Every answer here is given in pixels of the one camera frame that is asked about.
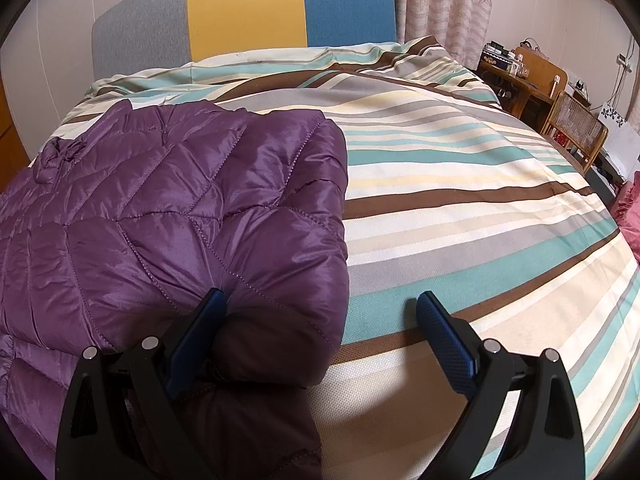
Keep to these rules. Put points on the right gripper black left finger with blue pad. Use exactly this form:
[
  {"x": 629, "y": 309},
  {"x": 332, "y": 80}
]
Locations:
[{"x": 130, "y": 415}]

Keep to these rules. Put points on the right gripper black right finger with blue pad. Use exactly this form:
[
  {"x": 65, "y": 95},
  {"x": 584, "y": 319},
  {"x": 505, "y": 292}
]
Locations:
[{"x": 544, "y": 440}]

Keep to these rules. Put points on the purple quilted down jacket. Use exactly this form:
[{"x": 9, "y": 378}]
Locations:
[{"x": 110, "y": 237}]

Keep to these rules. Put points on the pink red blanket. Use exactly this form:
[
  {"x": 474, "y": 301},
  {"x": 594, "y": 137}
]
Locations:
[{"x": 626, "y": 213}]

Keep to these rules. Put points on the striped duvet cover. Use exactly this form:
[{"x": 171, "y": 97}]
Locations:
[{"x": 446, "y": 193}]

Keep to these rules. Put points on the wooden chair with cane back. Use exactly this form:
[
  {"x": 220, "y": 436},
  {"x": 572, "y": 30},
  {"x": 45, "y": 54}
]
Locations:
[{"x": 581, "y": 129}]

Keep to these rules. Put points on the wooden desk with clutter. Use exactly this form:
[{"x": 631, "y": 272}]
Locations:
[{"x": 527, "y": 84}]

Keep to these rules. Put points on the grey yellow blue headboard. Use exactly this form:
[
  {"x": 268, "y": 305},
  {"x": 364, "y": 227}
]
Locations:
[{"x": 141, "y": 34}]

